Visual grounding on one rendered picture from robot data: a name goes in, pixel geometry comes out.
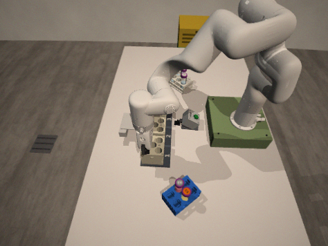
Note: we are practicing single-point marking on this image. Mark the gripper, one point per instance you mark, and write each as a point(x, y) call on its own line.
point(145, 140)

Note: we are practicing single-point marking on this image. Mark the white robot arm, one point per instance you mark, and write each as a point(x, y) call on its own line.
point(252, 33)

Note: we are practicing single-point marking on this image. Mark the blue tube rack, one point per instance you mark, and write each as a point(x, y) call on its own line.
point(173, 199)

